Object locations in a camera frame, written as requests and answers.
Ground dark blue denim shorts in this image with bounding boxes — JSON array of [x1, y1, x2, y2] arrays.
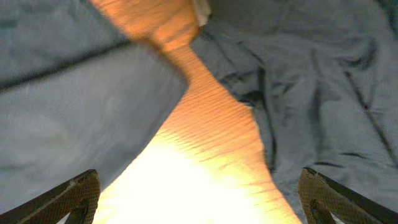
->
[[1, 1, 397, 223]]

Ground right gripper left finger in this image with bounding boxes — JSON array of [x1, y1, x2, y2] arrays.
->
[[1, 169, 101, 224]]

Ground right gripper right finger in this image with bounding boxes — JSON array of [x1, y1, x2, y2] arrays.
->
[[298, 167, 397, 223]]

